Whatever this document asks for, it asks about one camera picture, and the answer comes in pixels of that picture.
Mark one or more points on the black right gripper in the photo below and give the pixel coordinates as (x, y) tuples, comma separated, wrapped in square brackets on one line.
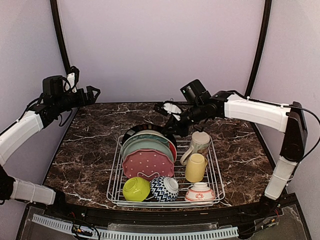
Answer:
[(176, 128)]

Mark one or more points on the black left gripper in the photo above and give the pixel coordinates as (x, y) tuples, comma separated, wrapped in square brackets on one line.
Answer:
[(91, 100)]

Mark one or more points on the light green plate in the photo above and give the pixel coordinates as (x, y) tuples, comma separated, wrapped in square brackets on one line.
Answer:
[(147, 144)]

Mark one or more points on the black striped rim plate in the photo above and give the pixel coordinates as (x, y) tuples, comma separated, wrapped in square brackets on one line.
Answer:
[(143, 127)]

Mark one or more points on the teal patterned plate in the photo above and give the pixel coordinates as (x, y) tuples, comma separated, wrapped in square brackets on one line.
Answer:
[(149, 135)]

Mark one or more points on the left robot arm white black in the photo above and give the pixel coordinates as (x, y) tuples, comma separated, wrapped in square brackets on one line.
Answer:
[(37, 117)]

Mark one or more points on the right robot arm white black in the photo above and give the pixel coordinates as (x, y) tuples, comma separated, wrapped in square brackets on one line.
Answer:
[(288, 119)]

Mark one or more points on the red floral plate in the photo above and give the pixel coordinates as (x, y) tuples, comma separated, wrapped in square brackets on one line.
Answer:
[(173, 150)]

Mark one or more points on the white patterned tall mug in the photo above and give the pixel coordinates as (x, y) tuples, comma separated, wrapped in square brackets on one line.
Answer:
[(200, 143)]

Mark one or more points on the yellow mug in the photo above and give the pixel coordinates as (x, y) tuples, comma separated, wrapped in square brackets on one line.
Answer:
[(195, 168)]

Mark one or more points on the pink polka dot plate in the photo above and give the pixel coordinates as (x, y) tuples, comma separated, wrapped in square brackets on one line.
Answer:
[(147, 164)]

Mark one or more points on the blue white zigzag bowl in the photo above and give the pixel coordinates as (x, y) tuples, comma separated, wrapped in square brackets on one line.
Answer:
[(164, 189)]

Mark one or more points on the white red patterned bowl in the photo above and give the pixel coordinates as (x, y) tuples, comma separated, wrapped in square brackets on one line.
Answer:
[(200, 192)]

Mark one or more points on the lime green bowl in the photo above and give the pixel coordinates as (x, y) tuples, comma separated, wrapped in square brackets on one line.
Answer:
[(136, 189)]

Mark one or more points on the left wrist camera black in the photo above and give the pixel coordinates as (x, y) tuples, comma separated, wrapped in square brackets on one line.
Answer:
[(53, 86)]

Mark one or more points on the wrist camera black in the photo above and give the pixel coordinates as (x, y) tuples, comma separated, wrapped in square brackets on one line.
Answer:
[(53, 86), (195, 93)]

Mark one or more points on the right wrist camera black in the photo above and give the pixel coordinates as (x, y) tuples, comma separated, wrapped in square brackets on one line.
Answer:
[(195, 93)]

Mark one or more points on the white wire dish rack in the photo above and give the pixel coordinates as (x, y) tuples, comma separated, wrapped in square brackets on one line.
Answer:
[(212, 177)]

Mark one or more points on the black front rail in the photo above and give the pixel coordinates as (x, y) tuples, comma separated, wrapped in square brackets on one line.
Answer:
[(247, 216)]

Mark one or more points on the left black frame post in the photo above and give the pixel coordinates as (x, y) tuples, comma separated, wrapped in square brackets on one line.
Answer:
[(59, 35)]

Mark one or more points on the black frame post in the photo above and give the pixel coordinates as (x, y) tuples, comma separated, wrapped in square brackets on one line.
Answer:
[(260, 47), (59, 35)]

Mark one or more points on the white slotted cable duct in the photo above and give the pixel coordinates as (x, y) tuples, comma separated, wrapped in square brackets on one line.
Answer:
[(125, 232)]

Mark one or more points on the right black frame post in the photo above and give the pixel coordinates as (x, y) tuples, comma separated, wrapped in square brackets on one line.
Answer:
[(260, 47)]

